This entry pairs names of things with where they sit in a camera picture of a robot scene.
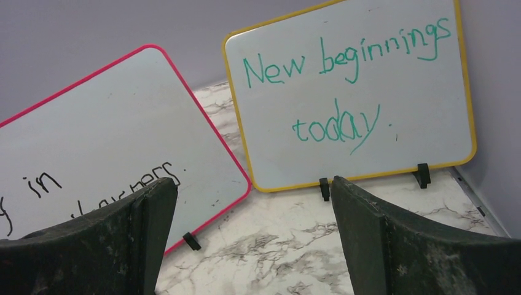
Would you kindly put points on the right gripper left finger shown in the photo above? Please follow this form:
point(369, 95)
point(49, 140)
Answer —
point(116, 249)

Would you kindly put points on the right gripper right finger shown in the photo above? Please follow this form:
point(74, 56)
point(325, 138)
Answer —
point(391, 250)

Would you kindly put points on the red framed whiteboard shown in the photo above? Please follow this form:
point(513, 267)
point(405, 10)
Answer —
point(108, 135)

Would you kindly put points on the yellow framed written whiteboard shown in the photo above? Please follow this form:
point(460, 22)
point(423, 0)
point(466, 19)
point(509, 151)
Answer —
point(358, 89)

